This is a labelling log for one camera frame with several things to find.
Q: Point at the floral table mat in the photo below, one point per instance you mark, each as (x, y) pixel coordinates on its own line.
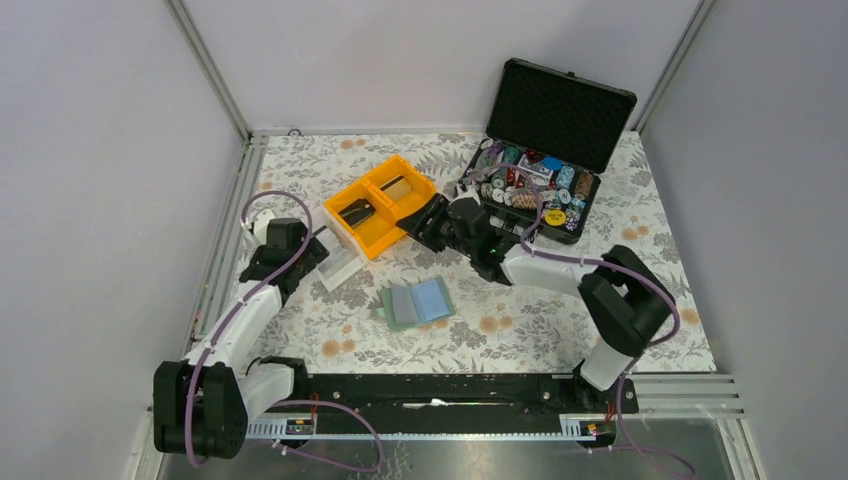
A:
(494, 328)

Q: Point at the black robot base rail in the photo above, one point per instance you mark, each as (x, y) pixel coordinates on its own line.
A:
(442, 405)

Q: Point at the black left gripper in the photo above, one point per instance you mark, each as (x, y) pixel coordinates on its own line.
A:
(314, 253)

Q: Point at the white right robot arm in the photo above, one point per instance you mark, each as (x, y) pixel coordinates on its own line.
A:
(625, 300)

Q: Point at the yellow big blind chip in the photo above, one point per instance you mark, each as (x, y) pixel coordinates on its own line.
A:
(554, 217)

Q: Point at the dark card in bin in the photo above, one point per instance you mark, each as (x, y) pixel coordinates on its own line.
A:
(357, 212)

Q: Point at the black poker chip case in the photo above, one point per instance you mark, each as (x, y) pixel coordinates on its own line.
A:
(553, 133)

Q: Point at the yellow double storage bin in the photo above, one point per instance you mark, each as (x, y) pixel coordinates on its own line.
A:
(379, 232)

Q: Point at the orange poker chip stack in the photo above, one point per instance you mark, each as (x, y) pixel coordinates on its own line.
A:
(525, 199)

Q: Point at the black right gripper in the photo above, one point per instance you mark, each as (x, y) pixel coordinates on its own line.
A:
(416, 224)

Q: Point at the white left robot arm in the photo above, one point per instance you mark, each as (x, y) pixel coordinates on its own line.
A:
(202, 404)

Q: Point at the card in yellow bin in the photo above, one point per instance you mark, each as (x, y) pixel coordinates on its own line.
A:
(397, 188)

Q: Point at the white storage bin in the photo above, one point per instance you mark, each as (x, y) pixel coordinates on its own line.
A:
(345, 258)

